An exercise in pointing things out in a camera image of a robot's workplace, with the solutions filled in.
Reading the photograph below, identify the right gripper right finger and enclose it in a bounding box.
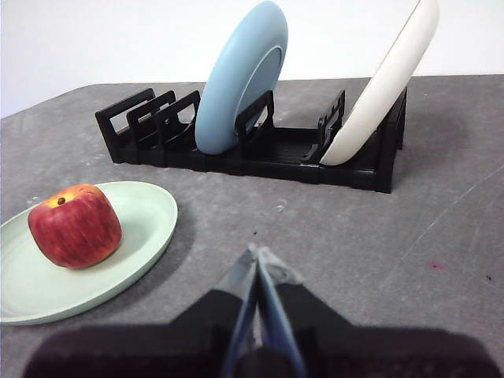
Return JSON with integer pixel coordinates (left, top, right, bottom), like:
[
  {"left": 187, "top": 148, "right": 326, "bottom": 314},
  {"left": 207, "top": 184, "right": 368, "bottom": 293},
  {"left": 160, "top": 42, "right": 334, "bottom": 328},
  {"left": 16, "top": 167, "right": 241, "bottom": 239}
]
[{"left": 257, "top": 247, "right": 356, "bottom": 355}]

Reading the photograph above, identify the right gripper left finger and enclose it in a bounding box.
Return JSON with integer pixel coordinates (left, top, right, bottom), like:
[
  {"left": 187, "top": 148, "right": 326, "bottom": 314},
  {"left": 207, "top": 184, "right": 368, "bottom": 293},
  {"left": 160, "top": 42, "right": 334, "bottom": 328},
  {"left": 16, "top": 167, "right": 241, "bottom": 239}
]
[{"left": 169, "top": 243, "right": 260, "bottom": 355}]

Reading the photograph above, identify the green plate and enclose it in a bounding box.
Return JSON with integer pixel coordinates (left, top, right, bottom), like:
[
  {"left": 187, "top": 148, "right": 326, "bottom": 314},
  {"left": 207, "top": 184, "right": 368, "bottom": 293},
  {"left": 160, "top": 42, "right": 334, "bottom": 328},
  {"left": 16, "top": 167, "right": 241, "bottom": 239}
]
[{"left": 0, "top": 180, "right": 179, "bottom": 326}]

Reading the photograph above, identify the red apple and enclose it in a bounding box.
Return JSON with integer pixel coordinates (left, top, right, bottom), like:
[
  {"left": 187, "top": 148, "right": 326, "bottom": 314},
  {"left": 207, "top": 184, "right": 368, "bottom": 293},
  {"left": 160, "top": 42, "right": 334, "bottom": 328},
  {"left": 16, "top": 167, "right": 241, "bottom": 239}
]
[{"left": 27, "top": 183, "right": 123, "bottom": 271}]

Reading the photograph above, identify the black plate rack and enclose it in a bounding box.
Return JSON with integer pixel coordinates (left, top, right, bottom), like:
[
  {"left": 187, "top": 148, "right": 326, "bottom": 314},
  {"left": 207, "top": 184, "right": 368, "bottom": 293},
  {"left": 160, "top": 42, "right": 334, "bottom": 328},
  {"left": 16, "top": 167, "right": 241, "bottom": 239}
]
[{"left": 94, "top": 87, "right": 409, "bottom": 195}]

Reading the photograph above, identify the blue plate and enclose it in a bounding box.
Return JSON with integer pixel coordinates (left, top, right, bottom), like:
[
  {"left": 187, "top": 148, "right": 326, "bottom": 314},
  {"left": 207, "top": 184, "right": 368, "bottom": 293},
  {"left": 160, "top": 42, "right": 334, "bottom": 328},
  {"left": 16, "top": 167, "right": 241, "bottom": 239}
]
[{"left": 195, "top": 0, "right": 289, "bottom": 155}]

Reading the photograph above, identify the off-white plate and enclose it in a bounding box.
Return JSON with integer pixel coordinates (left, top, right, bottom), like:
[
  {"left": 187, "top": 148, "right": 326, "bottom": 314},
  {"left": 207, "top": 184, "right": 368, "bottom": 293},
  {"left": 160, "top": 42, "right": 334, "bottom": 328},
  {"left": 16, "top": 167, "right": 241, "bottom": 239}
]
[{"left": 319, "top": 0, "right": 441, "bottom": 166}]

